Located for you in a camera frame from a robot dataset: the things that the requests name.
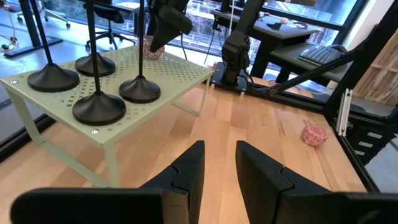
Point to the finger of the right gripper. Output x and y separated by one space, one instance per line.
172 26
151 25

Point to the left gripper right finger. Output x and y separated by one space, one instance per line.
267 193

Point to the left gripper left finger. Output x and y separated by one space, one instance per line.
180 193

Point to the purple patterned tin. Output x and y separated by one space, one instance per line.
155 56

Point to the black candlestick holder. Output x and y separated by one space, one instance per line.
99 110
140 91
53 79
105 67

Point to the red patterned tin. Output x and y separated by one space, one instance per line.
314 134

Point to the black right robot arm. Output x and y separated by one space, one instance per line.
236 49

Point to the black office chair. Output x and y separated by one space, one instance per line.
109 12

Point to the green perforated metal shelf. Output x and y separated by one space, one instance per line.
174 71

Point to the grey-base office chair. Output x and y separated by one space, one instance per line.
57 18

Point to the black keyboard desk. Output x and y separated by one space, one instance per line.
289 57

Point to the black desk leg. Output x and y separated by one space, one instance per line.
29 25

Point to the black computer keyboard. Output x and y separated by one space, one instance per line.
320 55

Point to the wooden slat panel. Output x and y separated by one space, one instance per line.
379 71

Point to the silver aluminium bracket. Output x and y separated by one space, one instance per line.
343 112

